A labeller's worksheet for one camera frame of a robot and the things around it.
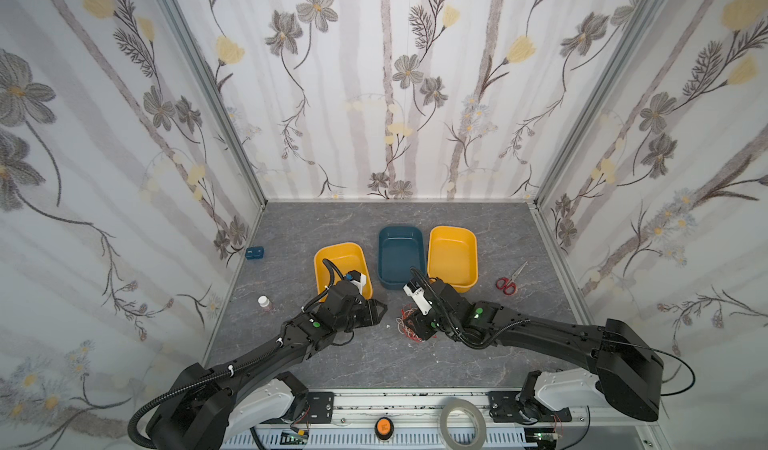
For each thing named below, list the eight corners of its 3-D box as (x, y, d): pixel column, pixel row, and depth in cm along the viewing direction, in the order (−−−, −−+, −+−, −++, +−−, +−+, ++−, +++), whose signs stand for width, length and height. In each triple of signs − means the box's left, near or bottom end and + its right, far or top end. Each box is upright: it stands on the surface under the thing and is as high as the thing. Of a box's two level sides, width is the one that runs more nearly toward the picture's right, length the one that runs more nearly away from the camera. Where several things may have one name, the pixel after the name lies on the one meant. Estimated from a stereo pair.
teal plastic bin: (377, 289, 98) (377, 281, 94) (379, 235, 112) (379, 226, 108) (425, 289, 98) (426, 281, 94) (420, 235, 112) (421, 226, 108)
